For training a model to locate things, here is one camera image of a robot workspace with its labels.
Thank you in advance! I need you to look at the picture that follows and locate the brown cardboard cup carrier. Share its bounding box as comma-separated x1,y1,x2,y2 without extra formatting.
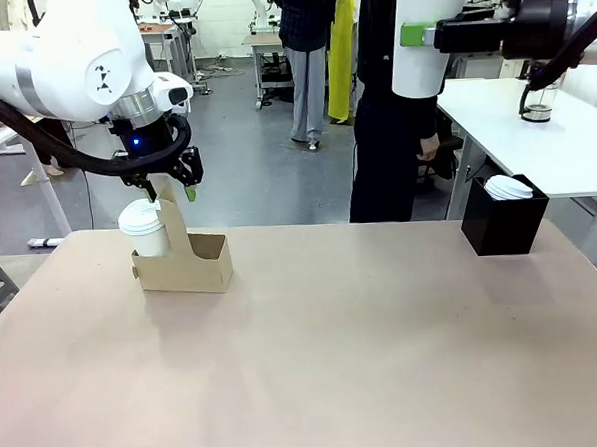
126,174,236,299

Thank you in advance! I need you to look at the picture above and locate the small metal-legged background table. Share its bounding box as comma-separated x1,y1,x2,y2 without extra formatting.
239,30,294,112

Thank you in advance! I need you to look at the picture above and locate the person in dark shirt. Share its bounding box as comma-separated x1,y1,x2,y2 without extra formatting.
268,0,349,156

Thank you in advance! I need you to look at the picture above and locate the black sleeved left arm cable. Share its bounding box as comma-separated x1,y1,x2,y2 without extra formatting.
0,71,196,183

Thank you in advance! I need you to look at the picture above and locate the black chair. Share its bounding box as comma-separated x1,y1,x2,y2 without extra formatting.
412,119,466,184

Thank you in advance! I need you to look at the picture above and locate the white floor power strip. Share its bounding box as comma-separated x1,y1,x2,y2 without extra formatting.
25,236,66,250

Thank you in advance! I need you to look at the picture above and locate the person in black hoodie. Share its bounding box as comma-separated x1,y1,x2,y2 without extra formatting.
337,0,446,226

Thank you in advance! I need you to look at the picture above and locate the white background workbench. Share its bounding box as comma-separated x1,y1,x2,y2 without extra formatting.
137,16,212,101

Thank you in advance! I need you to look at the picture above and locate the person in yellow coat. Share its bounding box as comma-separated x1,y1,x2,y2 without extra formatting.
321,0,366,127

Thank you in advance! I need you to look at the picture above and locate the person in white coat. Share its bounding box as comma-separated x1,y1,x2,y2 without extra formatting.
33,116,81,180

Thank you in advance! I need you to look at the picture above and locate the white side table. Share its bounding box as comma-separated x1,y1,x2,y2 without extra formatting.
434,71,597,223

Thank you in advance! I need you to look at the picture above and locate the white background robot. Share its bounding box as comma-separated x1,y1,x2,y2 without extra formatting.
248,0,283,35

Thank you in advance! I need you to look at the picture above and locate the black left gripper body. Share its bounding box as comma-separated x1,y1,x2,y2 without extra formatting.
110,111,178,183

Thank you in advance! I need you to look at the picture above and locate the person's left forearm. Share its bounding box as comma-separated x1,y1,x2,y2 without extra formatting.
410,93,441,141

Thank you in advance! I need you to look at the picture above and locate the black sleeved right arm cable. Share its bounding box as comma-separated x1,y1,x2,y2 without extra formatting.
522,3,597,93

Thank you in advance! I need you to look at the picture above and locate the black lid holder box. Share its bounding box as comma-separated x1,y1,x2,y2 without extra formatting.
457,171,553,260

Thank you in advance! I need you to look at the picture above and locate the white plastic cup lid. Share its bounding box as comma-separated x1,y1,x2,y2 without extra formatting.
116,197,165,238
490,172,535,199
482,175,529,203

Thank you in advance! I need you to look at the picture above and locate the white table with cardboard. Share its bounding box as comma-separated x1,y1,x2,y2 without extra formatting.
0,105,74,250

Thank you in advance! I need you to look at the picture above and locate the glass french press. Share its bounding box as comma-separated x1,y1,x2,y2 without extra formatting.
515,80,562,125

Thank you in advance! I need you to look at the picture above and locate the person's left hand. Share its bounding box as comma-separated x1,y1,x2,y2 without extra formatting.
415,132,442,163

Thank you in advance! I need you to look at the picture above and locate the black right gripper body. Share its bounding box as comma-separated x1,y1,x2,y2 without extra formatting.
496,0,582,65

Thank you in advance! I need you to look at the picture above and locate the black sleeved arm cable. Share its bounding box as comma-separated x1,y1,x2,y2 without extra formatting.
522,3,597,93
0,71,196,183

